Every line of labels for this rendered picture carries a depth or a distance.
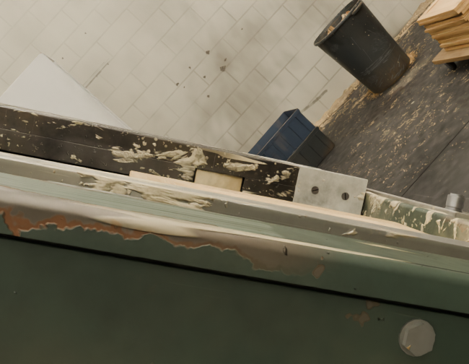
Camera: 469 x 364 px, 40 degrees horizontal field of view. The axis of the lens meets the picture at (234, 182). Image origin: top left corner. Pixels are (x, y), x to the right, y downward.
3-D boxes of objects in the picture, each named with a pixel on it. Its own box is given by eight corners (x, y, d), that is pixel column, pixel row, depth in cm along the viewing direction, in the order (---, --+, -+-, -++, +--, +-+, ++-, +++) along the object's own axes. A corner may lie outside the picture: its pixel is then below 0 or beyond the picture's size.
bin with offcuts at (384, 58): (427, 50, 492) (369, -10, 481) (383, 100, 491) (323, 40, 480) (400, 55, 543) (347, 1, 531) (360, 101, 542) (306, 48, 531)
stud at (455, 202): (464, 216, 93) (468, 196, 93) (449, 213, 93) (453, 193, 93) (455, 214, 96) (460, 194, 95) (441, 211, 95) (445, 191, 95)
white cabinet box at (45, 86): (262, 248, 465) (40, 51, 429) (208, 308, 464) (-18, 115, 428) (248, 232, 525) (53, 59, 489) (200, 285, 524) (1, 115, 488)
